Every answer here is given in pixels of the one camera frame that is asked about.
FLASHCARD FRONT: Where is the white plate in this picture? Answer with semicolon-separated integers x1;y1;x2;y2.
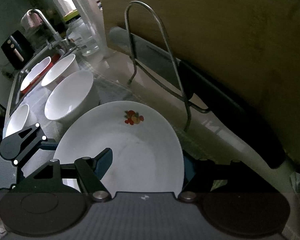
54;101;184;195

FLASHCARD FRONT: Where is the metal wire rack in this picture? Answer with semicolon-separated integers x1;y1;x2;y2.
124;0;210;132

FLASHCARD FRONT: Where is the red and white basin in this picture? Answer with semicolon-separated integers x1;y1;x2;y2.
20;54;61;94

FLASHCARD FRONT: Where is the white bowl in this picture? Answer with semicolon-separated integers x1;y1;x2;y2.
5;104;37;137
41;54;79;91
44;70;100;126

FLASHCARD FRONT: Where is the wooden cutting board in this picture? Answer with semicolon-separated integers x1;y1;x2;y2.
101;0;300;165

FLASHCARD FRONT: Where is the cleaver knife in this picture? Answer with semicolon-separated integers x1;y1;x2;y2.
109;27;239;115

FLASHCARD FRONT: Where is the metal faucet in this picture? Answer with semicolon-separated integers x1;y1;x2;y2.
20;9;77;53

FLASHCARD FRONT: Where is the glass jar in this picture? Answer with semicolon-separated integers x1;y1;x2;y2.
66;17;99;56

